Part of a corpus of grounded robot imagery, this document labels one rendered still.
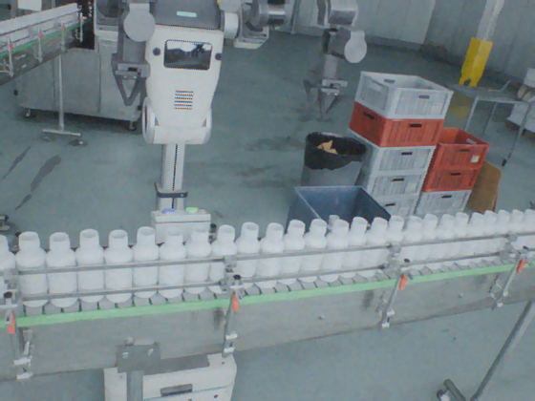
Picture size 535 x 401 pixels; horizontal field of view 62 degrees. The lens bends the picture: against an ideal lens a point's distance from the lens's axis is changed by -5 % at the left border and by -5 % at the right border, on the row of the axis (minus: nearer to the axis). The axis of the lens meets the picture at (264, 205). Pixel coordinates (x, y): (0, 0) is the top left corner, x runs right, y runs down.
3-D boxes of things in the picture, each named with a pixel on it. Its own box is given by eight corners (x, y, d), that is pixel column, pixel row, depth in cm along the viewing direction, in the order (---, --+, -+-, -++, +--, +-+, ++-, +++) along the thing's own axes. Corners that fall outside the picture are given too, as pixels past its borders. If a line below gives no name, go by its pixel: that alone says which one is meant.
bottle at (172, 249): (166, 280, 110) (170, 221, 102) (187, 289, 109) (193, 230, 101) (152, 292, 105) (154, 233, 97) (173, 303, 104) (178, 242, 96)
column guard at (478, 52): (465, 91, 981) (481, 40, 930) (453, 85, 1013) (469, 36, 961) (478, 92, 996) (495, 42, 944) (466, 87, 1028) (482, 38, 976)
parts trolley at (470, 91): (451, 167, 519) (481, 83, 473) (422, 148, 563) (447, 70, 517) (512, 167, 558) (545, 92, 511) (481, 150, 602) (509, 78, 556)
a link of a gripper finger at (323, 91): (327, 113, 116) (334, 76, 112) (340, 122, 111) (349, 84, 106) (303, 112, 114) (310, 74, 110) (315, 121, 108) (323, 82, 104)
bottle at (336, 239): (341, 277, 123) (357, 224, 115) (330, 285, 119) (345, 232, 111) (324, 266, 126) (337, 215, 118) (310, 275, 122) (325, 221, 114)
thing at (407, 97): (387, 118, 316) (395, 88, 305) (353, 99, 346) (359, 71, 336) (445, 119, 344) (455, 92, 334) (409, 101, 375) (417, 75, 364)
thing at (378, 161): (371, 176, 336) (379, 148, 326) (339, 153, 367) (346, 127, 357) (428, 172, 365) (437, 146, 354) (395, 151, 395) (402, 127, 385)
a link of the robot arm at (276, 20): (269, 6, 142) (254, 6, 140) (283, -8, 132) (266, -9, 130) (273, 34, 142) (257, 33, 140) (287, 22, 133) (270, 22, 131)
